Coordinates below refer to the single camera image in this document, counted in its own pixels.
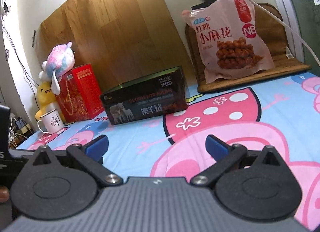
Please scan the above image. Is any cartoon pig bed sheet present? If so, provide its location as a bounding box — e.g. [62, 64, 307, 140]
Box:
[20, 72, 319, 230]

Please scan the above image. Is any white cable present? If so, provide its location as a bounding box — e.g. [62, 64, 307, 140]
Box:
[178, 0, 320, 67]

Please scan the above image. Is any pink blue plush toy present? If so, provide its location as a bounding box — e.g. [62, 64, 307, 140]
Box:
[39, 42, 75, 95]

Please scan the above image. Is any person's hand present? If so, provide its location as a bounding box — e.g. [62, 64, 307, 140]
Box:
[0, 186, 10, 203]

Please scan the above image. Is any pink twisted snack bag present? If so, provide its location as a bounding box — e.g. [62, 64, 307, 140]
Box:
[182, 0, 274, 83]

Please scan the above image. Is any red gift box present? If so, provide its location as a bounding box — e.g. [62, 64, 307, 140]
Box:
[56, 64, 104, 122]

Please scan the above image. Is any white enamel mug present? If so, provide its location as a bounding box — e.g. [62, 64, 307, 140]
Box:
[37, 109, 65, 135]

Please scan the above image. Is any black sheep print tin box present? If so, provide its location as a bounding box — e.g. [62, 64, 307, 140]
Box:
[100, 66, 188, 125]

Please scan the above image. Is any wooden board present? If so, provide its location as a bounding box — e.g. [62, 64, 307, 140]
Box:
[35, 0, 196, 90]

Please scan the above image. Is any yellow plush toy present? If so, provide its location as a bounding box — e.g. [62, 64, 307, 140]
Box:
[35, 82, 66, 123]

